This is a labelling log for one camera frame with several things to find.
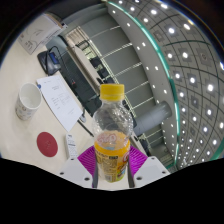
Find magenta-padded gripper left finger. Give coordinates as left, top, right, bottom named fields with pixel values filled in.
left=58, top=146, right=99, bottom=189

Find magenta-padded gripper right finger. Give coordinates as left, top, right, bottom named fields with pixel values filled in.
left=127, top=145, right=171, bottom=189

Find yellow-capped clear drink bottle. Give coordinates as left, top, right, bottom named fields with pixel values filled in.
left=91, top=83, right=135, bottom=184

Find white remote control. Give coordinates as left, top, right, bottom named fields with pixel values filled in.
left=65, top=134, right=79, bottom=160

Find flat round red coaster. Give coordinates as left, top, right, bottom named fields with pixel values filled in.
left=36, top=131, right=59, bottom=158

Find grey round column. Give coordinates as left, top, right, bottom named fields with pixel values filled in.
left=133, top=101, right=173, bottom=138

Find printed white paper sheet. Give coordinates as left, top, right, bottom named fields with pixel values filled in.
left=35, top=73, right=84, bottom=133

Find white patterned cup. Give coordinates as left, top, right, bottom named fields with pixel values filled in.
left=14, top=82, right=43, bottom=121

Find long curved conference desk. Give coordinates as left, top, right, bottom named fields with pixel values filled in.
left=59, top=43, right=108, bottom=118

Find round ceiling lights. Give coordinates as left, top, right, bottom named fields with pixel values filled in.
left=111, top=0, right=224, bottom=168

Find black conference microphone unit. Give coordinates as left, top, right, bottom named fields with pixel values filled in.
left=36, top=45, right=63, bottom=76

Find white printed carton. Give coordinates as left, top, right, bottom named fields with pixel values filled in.
left=17, top=13, right=69, bottom=55

